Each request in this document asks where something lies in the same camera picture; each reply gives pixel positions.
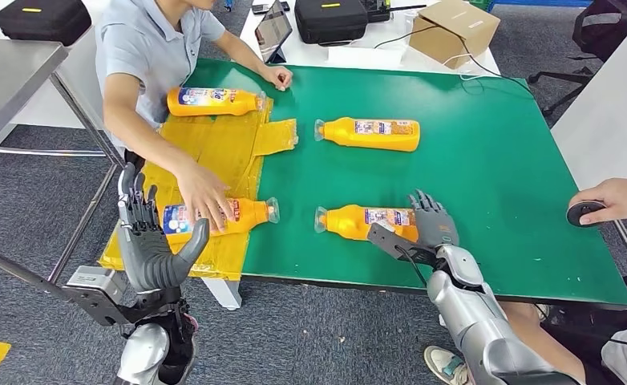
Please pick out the green table mat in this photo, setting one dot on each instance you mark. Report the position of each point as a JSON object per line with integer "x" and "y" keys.
{"x": 504, "y": 159}

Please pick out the yellow taped cardboard sheet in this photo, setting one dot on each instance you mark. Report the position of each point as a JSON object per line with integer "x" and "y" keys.
{"x": 212, "y": 149}

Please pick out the person's left forearm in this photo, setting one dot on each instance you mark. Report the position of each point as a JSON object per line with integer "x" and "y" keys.
{"x": 242, "y": 53}

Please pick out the person's hand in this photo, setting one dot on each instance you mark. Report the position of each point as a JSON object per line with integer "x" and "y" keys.
{"x": 621, "y": 199}

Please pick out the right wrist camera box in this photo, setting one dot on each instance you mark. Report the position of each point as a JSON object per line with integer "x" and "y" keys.
{"x": 393, "y": 242}

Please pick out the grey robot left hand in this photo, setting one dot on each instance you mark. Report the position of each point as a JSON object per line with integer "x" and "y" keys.
{"x": 149, "y": 255}

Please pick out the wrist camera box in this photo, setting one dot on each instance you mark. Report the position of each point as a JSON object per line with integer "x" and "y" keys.
{"x": 95, "y": 284}
{"x": 393, "y": 242}

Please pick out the person's right forearm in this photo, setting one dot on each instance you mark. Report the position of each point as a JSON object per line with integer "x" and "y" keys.
{"x": 149, "y": 143}

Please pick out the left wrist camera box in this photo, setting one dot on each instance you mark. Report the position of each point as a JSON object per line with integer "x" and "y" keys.
{"x": 95, "y": 284}

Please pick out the black office chair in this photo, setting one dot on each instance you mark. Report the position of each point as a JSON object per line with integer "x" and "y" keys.
{"x": 605, "y": 26}

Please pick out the person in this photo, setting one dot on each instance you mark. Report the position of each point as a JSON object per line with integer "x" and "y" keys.
{"x": 552, "y": 348}
{"x": 143, "y": 53}

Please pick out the orange detergent bottle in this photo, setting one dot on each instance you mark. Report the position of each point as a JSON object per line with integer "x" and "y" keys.
{"x": 345, "y": 223}
{"x": 377, "y": 138}
{"x": 212, "y": 104}
{"x": 255, "y": 211}

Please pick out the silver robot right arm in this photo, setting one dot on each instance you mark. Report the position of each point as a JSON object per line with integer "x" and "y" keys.
{"x": 478, "y": 329}

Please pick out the black round object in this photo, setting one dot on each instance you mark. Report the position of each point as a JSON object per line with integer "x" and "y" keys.
{"x": 579, "y": 216}

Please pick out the grey steel table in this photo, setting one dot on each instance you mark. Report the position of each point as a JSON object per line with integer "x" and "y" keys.
{"x": 5, "y": 79}

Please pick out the white table with metal legs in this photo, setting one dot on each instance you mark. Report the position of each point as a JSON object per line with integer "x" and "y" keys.
{"x": 605, "y": 122}

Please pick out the person's right hand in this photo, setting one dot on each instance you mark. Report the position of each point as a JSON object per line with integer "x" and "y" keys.
{"x": 204, "y": 194}

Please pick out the black tablet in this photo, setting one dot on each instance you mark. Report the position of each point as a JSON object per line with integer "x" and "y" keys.
{"x": 273, "y": 29}

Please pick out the black case with yellow label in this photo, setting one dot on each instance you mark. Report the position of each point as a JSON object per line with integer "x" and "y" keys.
{"x": 42, "y": 24}
{"x": 329, "y": 24}

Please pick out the brown cardboard box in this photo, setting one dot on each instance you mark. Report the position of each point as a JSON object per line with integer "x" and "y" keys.
{"x": 451, "y": 34}

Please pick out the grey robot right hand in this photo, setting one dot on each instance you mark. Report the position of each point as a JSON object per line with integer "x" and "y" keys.
{"x": 435, "y": 226}

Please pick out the person's left hand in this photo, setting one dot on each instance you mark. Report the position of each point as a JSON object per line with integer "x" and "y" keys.
{"x": 279, "y": 78}

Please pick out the small yellow taped piece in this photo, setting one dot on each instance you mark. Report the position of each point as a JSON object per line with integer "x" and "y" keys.
{"x": 276, "y": 137}

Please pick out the black radio with antenna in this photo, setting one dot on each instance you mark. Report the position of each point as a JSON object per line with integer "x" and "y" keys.
{"x": 375, "y": 10}

